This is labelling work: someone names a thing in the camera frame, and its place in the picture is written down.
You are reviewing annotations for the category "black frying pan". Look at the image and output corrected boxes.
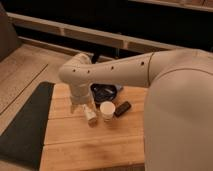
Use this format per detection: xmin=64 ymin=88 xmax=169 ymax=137
xmin=91 ymin=84 xmax=117 ymax=104

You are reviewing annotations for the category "blue cloth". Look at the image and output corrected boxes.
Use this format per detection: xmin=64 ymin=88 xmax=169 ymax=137
xmin=115 ymin=85 xmax=123 ymax=92

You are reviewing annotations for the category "wooden shelf rail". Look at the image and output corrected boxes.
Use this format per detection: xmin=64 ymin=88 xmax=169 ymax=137
xmin=7 ymin=12 xmax=181 ymax=53

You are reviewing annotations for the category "small white bottle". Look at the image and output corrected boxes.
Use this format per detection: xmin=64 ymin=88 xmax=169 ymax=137
xmin=83 ymin=104 xmax=97 ymax=127

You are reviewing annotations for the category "black eraser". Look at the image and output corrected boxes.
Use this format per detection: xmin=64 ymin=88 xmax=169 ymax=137
xmin=114 ymin=101 xmax=131 ymax=117

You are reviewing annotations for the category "dark green floor mat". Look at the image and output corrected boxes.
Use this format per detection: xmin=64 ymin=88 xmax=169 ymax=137
xmin=0 ymin=82 xmax=54 ymax=170

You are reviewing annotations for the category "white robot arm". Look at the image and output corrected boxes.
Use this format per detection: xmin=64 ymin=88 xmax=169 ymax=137
xmin=59 ymin=49 xmax=213 ymax=171

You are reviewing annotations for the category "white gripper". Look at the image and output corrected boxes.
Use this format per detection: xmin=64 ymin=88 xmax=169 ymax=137
xmin=70 ymin=95 xmax=92 ymax=112

